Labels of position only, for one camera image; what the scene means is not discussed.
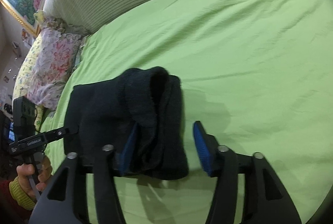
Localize black knitted pants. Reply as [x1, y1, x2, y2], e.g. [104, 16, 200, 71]
[64, 66, 189, 180]

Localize left hand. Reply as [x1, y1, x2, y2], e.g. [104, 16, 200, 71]
[16, 154, 53, 201]

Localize left red sleeve yellow cuff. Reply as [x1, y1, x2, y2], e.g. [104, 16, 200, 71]
[1, 178, 35, 223]

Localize floral quilt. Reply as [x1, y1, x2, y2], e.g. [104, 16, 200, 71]
[27, 16, 89, 111]

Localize light green bed sheet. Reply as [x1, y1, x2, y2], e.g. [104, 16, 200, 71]
[42, 0, 332, 223]

